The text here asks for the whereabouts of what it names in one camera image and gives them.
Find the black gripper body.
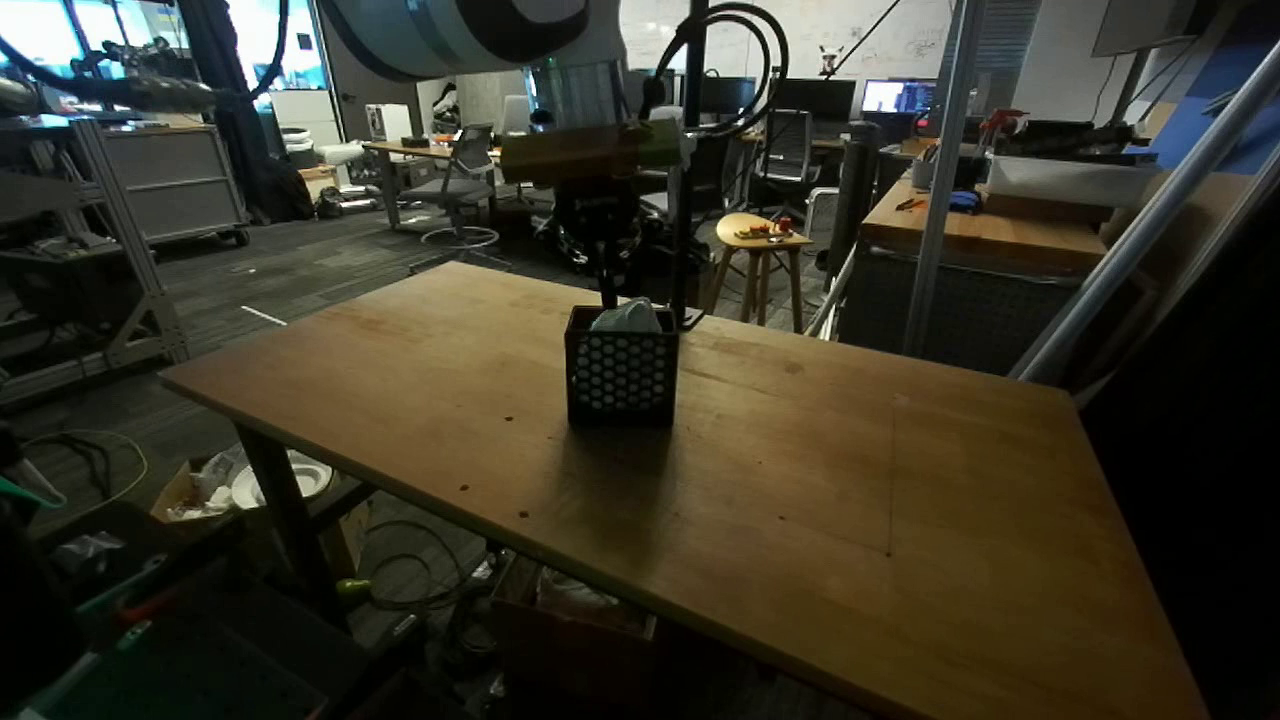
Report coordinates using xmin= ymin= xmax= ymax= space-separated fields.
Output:
xmin=547 ymin=176 xmax=649 ymax=272

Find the black perforated box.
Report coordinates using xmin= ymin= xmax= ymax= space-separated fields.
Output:
xmin=561 ymin=304 xmax=683 ymax=434

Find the cardboard box with white items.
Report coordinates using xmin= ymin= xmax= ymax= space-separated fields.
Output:
xmin=149 ymin=449 xmax=342 ymax=533

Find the black vertical pole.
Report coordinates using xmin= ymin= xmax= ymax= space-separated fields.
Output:
xmin=670 ymin=0 xmax=712 ymax=332

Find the round wooden stool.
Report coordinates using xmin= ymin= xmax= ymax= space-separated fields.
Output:
xmin=712 ymin=208 xmax=813 ymax=335

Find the dark computer monitor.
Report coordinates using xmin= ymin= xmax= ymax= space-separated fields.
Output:
xmin=704 ymin=72 xmax=760 ymax=118
xmin=767 ymin=72 xmax=859 ymax=129

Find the wooden office desk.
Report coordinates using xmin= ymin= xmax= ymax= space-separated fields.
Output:
xmin=371 ymin=132 xmax=502 ymax=232

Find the grey office chair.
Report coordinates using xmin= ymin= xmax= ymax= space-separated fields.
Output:
xmin=752 ymin=103 xmax=819 ymax=208

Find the lit computer monitor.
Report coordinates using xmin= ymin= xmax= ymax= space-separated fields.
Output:
xmin=857 ymin=77 xmax=940 ymax=123

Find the wooden workbench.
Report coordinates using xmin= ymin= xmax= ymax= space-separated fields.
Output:
xmin=836 ymin=164 xmax=1125 ymax=378

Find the black table leg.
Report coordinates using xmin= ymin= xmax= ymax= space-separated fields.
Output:
xmin=233 ymin=423 xmax=342 ymax=621

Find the grey wheeled cabinet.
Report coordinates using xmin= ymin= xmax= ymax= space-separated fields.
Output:
xmin=97 ymin=118 xmax=256 ymax=252

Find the white bin on workbench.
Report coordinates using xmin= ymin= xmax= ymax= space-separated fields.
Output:
xmin=984 ymin=148 xmax=1160 ymax=213

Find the grey metal shelving rack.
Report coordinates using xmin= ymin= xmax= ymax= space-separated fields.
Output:
xmin=0 ymin=111 xmax=192 ymax=410

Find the silver diagonal metal bar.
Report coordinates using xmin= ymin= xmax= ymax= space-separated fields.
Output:
xmin=1009 ymin=36 xmax=1280 ymax=390

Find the silver vertical metal post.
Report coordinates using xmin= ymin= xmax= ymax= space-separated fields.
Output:
xmin=901 ymin=0 xmax=984 ymax=358

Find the coiled cable under table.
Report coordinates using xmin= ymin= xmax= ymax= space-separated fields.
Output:
xmin=355 ymin=516 xmax=471 ymax=613

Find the thick black cable bundle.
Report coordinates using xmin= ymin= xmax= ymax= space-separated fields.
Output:
xmin=0 ymin=0 xmax=296 ymax=116

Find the yellow floor cable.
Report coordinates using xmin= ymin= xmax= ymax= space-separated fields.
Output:
xmin=20 ymin=429 xmax=154 ymax=506

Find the blue wall panel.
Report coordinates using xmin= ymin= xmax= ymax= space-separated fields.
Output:
xmin=1152 ymin=30 xmax=1280 ymax=178

